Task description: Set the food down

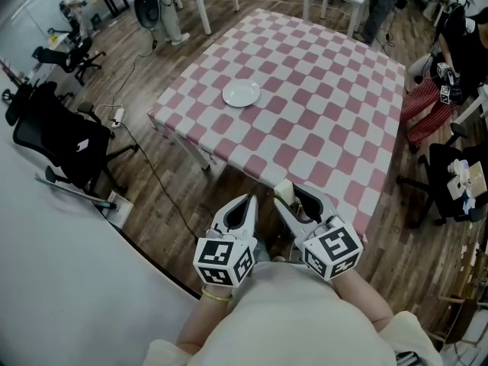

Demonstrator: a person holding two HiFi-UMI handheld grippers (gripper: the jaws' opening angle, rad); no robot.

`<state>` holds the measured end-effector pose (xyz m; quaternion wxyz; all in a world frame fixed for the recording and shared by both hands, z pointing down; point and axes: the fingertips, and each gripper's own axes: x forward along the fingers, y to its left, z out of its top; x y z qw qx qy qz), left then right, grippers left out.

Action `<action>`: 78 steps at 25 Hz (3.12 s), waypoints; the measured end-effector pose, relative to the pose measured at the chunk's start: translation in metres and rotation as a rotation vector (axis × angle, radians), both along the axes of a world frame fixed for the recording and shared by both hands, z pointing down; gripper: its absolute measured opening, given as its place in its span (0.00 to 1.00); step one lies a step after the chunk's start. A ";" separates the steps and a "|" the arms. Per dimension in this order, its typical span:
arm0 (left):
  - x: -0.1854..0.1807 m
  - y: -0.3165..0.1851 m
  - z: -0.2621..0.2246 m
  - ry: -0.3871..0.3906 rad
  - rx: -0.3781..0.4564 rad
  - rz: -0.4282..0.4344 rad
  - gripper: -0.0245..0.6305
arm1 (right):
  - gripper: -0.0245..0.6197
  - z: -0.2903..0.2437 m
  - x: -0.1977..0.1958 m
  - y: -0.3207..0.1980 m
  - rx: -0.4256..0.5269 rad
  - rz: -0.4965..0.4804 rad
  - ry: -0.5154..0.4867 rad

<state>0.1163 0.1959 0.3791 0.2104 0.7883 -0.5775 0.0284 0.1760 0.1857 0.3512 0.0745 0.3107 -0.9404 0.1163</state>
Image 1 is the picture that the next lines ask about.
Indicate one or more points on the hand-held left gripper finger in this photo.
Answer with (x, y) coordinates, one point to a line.
(253, 216)
(221, 215)

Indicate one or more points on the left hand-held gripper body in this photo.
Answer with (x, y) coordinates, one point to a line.
(223, 259)

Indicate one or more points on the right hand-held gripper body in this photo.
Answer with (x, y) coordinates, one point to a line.
(333, 248)

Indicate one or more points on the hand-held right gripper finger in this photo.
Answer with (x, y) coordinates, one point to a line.
(295, 225)
(324, 204)

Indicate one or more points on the cream block of food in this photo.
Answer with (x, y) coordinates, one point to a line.
(284, 191)

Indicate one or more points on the person's right forearm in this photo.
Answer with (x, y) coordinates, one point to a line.
(362, 303)

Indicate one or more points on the person's left forearm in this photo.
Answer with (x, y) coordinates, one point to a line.
(200, 318)

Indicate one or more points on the white table leg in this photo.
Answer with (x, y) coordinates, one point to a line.
(194, 153)

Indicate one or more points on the person's cream shirt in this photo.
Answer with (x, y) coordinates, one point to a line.
(297, 318)

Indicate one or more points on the pink white checked tablecloth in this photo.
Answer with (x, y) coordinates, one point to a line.
(305, 109)

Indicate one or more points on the white box on floor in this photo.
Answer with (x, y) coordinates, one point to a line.
(119, 208)

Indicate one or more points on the black office chair with boxes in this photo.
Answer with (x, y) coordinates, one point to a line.
(442, 189)

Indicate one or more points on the white round plate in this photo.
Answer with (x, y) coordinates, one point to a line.
(241, 94)

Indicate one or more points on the white power strip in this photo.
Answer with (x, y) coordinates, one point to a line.
(118, 117)

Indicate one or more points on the pile of white boxes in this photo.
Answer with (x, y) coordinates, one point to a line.
(465, 179)

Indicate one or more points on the wooden rack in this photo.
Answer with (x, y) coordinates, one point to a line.
(467, 303)

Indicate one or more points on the long grey metal tool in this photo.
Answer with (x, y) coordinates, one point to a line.
(72, 193)

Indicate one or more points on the white card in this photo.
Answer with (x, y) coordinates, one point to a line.
(82, 145)

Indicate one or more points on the large black office chair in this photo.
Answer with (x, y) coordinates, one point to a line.
(65, 143)

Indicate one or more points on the small black office chair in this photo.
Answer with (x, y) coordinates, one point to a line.
(74, 57)

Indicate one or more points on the black standing fan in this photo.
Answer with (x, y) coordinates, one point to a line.
(146, 9)

